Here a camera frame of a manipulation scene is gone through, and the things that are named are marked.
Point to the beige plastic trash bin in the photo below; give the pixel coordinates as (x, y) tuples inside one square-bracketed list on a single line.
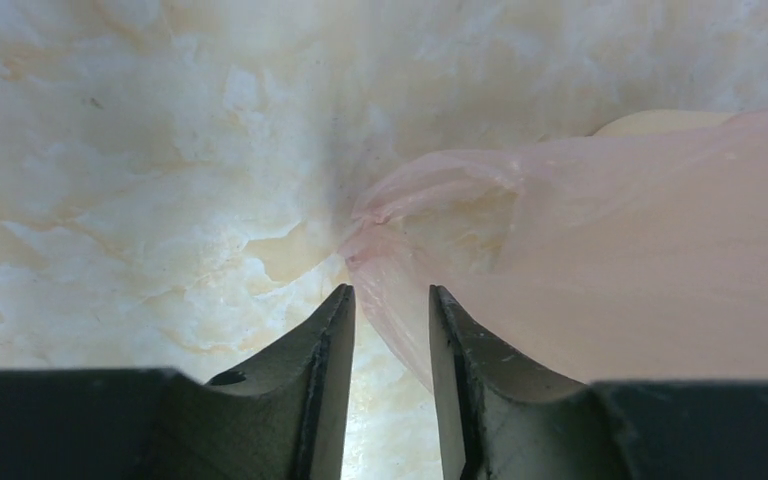
[(662, 121)]

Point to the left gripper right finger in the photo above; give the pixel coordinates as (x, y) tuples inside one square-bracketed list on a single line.
[(502, 415)]

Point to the pink plastic trash bag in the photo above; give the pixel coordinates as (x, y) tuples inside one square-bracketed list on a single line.
[(599, 257)]

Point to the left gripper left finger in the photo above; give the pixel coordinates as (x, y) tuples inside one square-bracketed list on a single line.
[(281, 414)]

